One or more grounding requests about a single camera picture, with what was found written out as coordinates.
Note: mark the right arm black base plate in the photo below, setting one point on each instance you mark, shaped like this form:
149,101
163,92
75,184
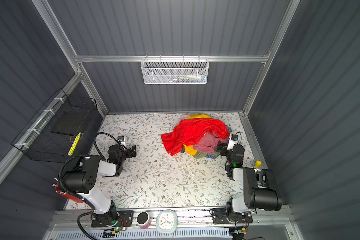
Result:
222,216

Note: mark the items in white basket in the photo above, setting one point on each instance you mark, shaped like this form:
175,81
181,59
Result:
194,78

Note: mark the red cloth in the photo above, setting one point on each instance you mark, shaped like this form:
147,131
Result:
190,132

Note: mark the yellow glue bottle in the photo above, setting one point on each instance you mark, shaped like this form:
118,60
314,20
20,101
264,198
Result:
257,164

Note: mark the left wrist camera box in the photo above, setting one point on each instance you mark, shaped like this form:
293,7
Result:
121,139

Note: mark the black round speaker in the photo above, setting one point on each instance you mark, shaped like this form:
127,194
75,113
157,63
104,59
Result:
143,220

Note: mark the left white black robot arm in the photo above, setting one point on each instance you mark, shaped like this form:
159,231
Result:
77,177

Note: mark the red pen cup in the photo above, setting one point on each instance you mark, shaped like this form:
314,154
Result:
66,195

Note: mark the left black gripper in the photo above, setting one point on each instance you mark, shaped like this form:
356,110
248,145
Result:
129,155

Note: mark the olive green cloth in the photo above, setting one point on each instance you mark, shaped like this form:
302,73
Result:
200,155

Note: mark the mauve pink cloth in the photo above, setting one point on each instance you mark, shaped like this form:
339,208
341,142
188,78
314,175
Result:
208,143

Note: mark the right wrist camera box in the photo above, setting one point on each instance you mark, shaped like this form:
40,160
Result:
234,139

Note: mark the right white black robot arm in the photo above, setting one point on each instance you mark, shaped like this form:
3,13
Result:
260,190

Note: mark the black wire wall basket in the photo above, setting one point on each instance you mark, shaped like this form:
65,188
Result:
38,143

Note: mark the black pad in basket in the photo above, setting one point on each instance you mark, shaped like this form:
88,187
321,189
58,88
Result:
71,124

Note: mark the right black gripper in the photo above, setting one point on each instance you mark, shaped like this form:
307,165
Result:
225,150

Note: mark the yellow marker pen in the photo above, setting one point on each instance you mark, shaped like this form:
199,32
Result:
74,144

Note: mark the floral table mat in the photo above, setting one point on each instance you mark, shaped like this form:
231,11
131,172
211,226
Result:
154,179

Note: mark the white analog clock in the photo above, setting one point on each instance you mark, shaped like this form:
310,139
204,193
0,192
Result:
167,222

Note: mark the white wire wall basket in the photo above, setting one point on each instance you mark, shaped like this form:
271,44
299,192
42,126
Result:
155,72

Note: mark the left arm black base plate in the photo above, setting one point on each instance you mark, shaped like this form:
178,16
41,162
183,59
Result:
119,219

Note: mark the light pink cloth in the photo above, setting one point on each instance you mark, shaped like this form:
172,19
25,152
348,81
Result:
183,117

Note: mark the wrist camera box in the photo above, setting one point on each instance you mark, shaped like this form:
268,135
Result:
234,139
121,139

